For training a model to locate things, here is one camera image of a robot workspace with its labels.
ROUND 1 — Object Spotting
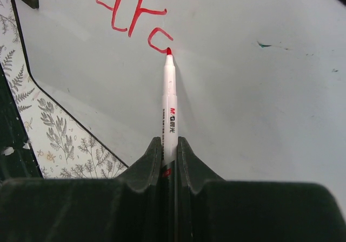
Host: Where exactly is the red white marker pen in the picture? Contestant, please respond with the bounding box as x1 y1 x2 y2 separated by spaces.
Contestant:
161 48 178 241

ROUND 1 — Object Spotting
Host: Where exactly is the black base bar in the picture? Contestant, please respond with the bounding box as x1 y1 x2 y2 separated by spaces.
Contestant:
1 69 43 182

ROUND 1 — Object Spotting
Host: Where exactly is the white whiteboard black frame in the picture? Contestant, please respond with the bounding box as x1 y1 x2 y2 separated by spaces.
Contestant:
15 0 345 203

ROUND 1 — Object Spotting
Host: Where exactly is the floral table mat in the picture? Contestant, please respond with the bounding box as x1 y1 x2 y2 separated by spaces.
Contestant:
1 0 127 178

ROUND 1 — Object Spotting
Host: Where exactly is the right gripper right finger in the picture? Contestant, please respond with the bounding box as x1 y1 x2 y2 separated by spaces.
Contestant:
177 137 345 241

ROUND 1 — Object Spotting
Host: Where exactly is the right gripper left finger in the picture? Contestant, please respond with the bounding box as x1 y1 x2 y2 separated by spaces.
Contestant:
1 137 162 241

